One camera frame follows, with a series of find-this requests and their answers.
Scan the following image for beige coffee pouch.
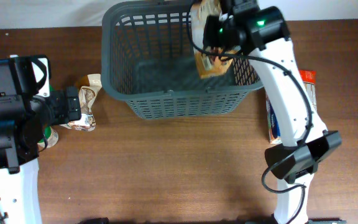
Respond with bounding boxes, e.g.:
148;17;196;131
190;0;233;79

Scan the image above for orange spaghetti pack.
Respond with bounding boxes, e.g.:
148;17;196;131
300;70;317;111

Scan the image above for blue tissue pack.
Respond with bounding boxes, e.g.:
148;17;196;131
265;95;282;144

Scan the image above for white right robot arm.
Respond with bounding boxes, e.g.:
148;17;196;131
197;1;342;223

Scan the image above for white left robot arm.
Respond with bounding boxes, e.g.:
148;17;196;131
0;55;81;223

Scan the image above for beige brown snack pouch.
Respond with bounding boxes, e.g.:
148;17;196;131
61;73;102;132

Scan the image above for green white cup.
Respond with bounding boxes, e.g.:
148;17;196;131
38;126;58;149

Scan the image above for grey plastic basket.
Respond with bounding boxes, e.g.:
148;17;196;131
101;1;262;119

